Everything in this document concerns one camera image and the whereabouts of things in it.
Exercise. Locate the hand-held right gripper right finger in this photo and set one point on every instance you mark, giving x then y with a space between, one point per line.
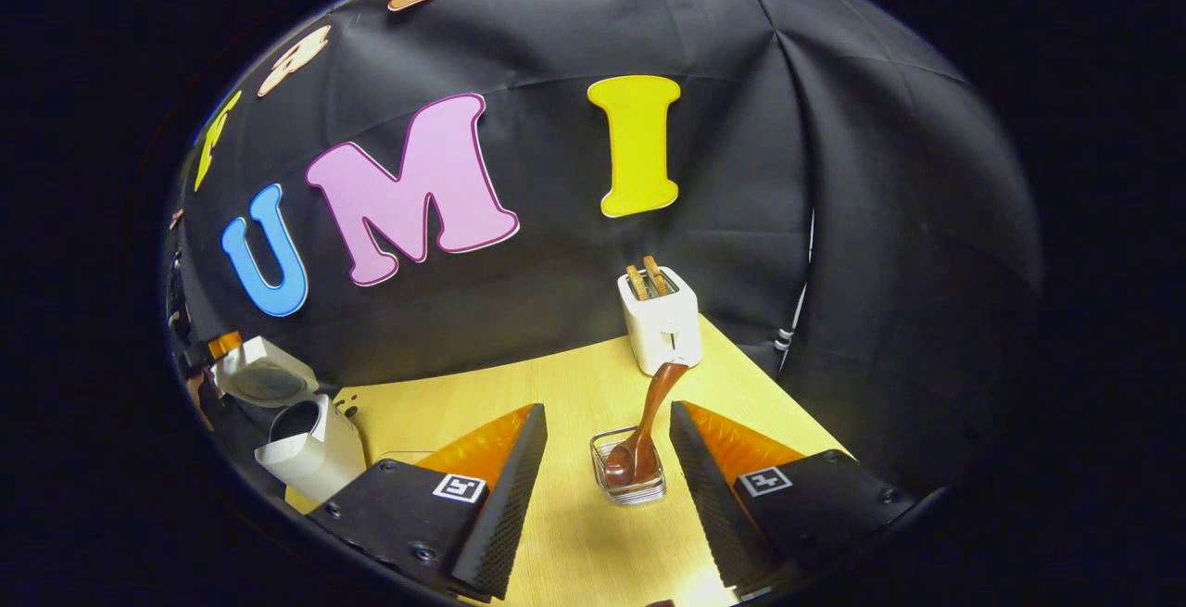
713 505

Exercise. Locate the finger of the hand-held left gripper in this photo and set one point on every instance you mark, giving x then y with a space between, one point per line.
224 346

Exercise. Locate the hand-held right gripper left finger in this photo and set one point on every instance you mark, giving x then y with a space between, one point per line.
505 514

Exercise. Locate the dark wooden spoon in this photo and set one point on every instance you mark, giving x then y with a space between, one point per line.
635 459

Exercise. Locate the white rice cooker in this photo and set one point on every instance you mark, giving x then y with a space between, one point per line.
324 459

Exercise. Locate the white toaster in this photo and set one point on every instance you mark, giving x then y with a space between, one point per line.
662 334

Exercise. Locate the toasted bread slice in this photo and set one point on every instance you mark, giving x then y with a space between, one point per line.
637 283
655 275

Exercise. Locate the black backdrop cloth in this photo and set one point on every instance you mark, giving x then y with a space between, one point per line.
788 125

